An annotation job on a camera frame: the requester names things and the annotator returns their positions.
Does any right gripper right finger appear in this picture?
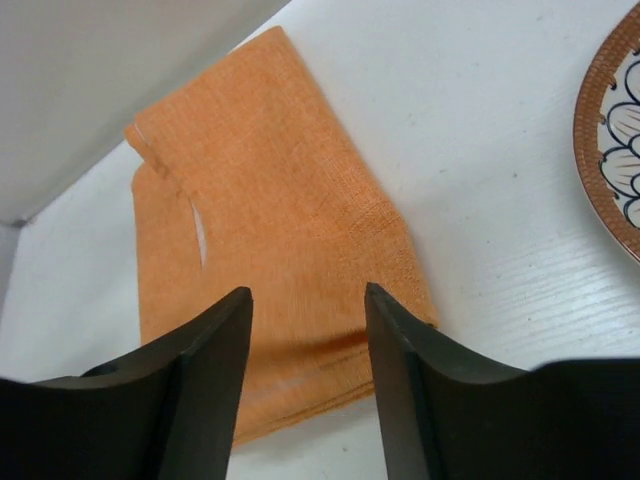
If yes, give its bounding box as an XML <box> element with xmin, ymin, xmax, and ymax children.
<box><xmin>365</xmin><ymin>283</ymin><xmax>639</xmax><ymax>479</ymax></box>

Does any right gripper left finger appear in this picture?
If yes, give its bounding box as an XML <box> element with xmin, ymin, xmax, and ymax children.
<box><xmin>1</xmin><ymin>287</ymin><xmax>253</xmax><ymax>479</ymax></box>

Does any orange cloth placemat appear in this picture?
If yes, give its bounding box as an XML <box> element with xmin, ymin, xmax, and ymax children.
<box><xmin>125</xmin><ymin>27</ymin><xmax>438</xmax><ymax>444</ymax></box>

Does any floral patterned ceramic plate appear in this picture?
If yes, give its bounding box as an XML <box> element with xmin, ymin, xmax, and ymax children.
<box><xmin>573</xmin><ymin>6</ymin><xmax>639</xmax><ymax>260</ymax></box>

